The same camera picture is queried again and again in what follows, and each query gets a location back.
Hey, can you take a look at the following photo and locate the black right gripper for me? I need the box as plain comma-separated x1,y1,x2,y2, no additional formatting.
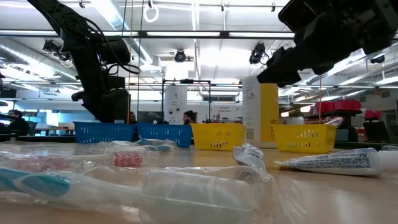
256,18,368,88

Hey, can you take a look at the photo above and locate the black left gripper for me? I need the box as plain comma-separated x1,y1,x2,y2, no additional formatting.
70,37,131,123

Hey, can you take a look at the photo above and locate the red white toothbrush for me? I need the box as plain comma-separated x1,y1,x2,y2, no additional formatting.
0,144,160,174

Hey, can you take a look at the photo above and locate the pale teal toothbrush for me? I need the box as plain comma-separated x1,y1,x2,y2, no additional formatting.
107,138,180,154

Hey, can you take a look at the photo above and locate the yellow plastic basket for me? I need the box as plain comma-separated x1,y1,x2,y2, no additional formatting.
190,123,247,152
271,124,338,154

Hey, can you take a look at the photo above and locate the white toothpaste tube blue print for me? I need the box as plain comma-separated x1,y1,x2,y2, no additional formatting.
273,147,398,179

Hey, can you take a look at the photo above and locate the blue plastic basket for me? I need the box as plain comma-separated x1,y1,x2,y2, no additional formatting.
73,121,137,145
136,123,193,149

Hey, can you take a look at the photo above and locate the white background table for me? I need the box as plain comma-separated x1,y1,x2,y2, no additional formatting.
33,122,75,137

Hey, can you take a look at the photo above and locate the white yellow wipes canister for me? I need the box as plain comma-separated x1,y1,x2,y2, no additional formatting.
242,74,280,149

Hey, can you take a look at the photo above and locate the black ceiling spotlight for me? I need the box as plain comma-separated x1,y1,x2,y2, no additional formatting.
57,49,74,63
42,39,62,54

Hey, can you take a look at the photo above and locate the black storage shelf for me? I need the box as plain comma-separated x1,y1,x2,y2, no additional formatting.
303,108,363,129

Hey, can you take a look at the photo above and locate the teal white wrapped toothbrush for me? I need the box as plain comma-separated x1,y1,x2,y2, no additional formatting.
0,166,277,224

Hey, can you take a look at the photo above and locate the black office chair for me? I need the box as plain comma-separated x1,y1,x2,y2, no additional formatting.
363,120,389,143

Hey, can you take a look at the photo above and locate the black ceiling camera with cable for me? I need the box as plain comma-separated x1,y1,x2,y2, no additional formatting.
248,42,270,65

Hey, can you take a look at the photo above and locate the yellow hanging cord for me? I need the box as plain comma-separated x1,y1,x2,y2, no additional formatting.
318,76,323,125

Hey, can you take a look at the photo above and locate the orange hanging cord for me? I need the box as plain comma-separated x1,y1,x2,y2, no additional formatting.
126,0,134,124

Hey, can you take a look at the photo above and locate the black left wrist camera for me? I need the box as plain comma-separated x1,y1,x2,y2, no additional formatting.
101,37,132,65

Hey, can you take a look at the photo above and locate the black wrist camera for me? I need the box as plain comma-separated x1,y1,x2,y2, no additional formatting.
101,37,132,65
278,0,317,32

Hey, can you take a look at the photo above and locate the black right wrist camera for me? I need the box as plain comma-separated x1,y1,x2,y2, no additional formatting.
278,0,317,32

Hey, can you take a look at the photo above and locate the black hanging cable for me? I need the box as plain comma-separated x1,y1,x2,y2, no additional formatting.
137,0,146,119
122,0,128,41

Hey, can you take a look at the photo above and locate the black aluminium table frame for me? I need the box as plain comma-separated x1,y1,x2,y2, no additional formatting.
0,134,398,151

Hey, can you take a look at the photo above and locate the silver air duct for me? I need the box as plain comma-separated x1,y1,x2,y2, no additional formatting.
90,0,155,65
0,36,83,83
306,42,398,86

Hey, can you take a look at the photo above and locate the black metal frame stand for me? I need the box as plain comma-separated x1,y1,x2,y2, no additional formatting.
160,78,212,124

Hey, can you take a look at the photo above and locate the black dome camera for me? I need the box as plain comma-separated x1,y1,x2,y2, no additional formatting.
369,54,386,65

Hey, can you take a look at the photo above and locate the white hanging ring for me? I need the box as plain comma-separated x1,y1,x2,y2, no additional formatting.
142,4,160,24

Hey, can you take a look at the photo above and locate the ceiling light rail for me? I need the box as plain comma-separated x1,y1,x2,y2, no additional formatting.
0,29,296,40

